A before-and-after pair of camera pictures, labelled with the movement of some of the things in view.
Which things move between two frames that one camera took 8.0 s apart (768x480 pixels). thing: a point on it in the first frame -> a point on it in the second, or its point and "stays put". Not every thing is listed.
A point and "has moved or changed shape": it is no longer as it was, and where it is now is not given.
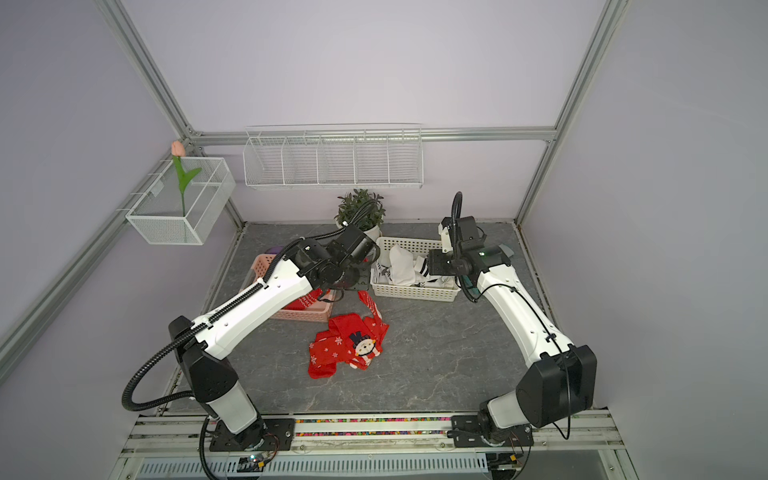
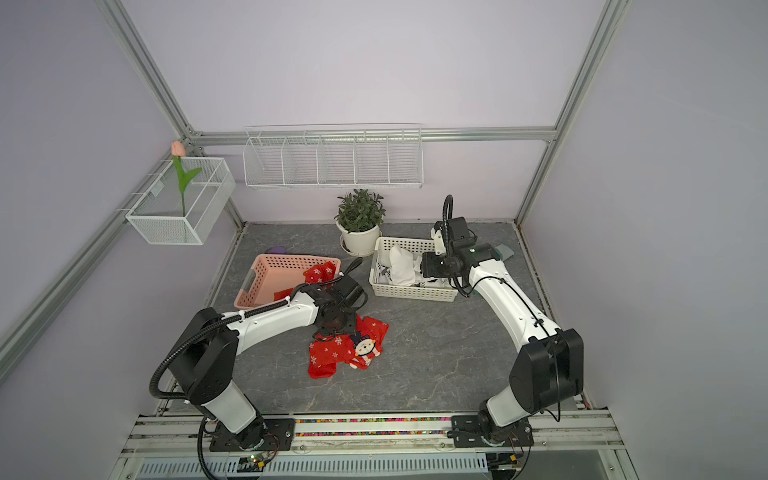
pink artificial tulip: (179, 150) stays put
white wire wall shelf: (386, 155) stays put
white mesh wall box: (165, 215) stays put
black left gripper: (340, 288) -> (351, 327)
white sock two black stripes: (401, 263) stays put
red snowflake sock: (378, 326) has moved or changed shape
